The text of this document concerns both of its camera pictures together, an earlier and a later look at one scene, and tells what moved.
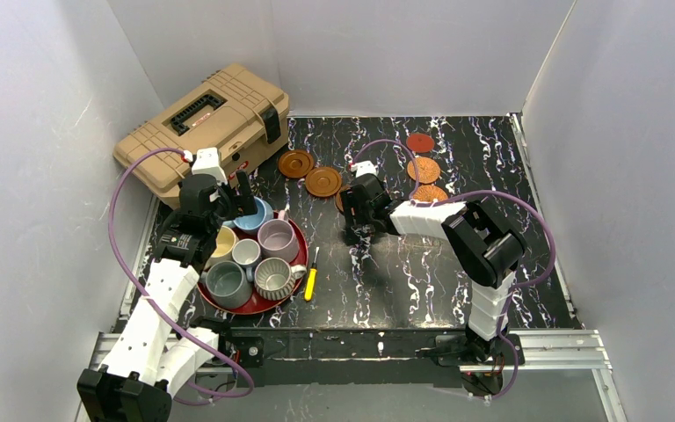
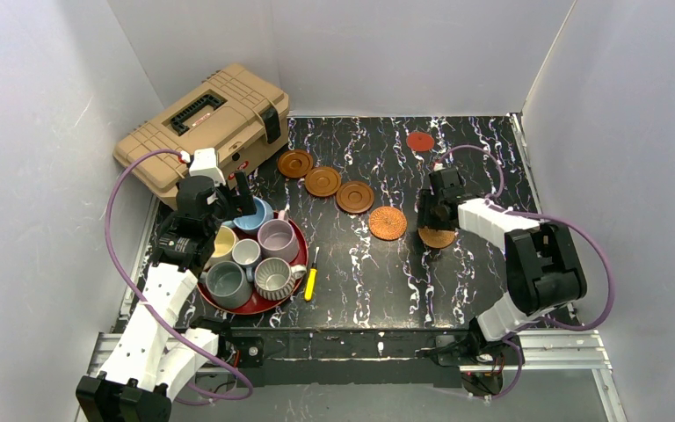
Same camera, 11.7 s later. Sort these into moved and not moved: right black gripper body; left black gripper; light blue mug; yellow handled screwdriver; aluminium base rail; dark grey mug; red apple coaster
Moved: right black gripper body
Not moved: light blue mug; left black gripper; aluminium base rail; dark grey mug; yellow handled screwdriver; red apple coaster
